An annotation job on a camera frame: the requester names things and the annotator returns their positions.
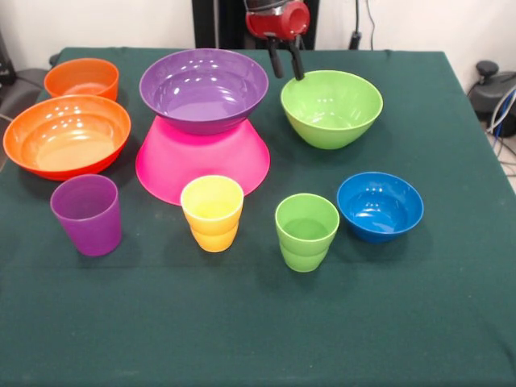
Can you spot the dark green tablecloth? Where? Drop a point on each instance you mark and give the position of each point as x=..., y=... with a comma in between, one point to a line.
x=242, y=322

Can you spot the yellow cup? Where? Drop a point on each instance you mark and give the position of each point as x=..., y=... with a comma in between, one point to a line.
x=211, y=238

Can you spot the large pink bowl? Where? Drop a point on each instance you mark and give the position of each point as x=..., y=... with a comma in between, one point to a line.
x=201, y=161

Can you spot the green bowl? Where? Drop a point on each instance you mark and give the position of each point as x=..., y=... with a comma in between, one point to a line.
x=330, y=121

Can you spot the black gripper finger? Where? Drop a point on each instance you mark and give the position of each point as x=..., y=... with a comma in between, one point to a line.
x=296, y=60
x=275, y=56

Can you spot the purple bowl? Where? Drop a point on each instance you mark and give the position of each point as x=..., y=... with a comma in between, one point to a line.
x=201, y=96

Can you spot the blue bowl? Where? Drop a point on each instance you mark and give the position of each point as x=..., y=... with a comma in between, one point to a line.
x=379, y=209

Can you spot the green cup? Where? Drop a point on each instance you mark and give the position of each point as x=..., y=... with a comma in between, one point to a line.
x=304, y=250

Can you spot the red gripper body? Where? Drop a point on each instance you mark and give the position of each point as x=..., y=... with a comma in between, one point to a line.
x=282, y=22

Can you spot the small orange bowl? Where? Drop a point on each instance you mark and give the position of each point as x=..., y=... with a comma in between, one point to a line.
x=80, y=76

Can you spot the purple cup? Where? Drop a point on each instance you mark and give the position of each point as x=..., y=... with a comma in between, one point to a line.
x=90, y=230

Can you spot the large orange bowl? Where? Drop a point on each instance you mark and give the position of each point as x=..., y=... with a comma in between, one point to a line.
x=64, y=141

